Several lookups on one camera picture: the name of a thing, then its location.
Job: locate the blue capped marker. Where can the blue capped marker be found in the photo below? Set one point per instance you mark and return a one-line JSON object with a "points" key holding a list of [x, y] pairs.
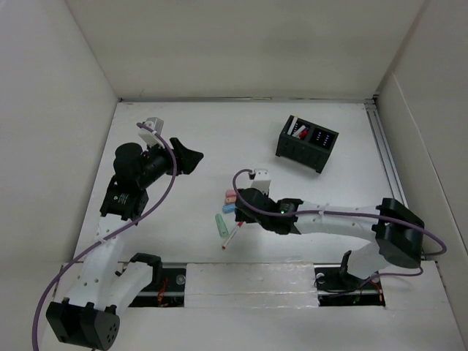
{"points": [[302, 128]]}

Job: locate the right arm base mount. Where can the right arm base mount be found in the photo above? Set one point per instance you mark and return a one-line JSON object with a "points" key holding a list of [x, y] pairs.
{"points": [[336, 287]]}

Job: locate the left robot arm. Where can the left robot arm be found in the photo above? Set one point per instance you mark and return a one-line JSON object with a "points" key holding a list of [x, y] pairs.
{"points": [[89, 314]]}

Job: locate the green highlighter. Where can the green highlighter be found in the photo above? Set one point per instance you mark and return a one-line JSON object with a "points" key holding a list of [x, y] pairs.
{"points": [[221, 226]]}

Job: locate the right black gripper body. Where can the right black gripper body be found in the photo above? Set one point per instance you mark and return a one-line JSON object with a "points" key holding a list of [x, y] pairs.
{"points": [[241, 215]]}

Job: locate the yellow capped marker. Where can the yellow capped marker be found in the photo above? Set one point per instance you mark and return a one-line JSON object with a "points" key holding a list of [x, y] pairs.
{"points": [[292, 125]]}

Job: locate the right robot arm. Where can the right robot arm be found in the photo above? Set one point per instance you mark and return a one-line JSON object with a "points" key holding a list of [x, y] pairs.
{"points": [[390, 230]]}

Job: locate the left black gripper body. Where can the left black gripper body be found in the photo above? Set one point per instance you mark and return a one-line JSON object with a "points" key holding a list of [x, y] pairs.
{"points": [[159, 161]]}

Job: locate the black slatted pen holder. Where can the black slatted pen holder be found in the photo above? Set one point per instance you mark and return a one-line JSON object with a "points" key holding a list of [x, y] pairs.
{"points": [[313, 150]]}

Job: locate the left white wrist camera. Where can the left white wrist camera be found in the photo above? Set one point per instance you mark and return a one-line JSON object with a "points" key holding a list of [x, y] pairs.
{"points": [[152, 126]]}

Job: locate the long red marker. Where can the long red marker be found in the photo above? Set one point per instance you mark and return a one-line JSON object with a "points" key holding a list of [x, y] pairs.
{"points": [[237, 227]]}

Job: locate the blue highlighter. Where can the blue highlighter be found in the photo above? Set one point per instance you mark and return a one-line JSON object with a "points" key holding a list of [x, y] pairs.
{"points": [[227, 209]]}

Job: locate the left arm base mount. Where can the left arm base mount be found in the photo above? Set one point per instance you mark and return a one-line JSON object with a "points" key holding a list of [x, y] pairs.
{"points": [[168, 293]]}

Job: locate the pink highlighter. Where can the pink highlighter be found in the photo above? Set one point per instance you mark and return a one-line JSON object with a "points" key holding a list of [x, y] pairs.
{"points": [[230, 193]]}

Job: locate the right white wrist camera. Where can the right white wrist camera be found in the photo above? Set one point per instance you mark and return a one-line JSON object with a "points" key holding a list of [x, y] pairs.
{"points": [[261, 180]]}

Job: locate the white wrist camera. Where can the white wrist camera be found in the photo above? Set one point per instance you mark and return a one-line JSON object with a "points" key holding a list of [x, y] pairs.
{"points": [[261, 180], [152, 126]]}

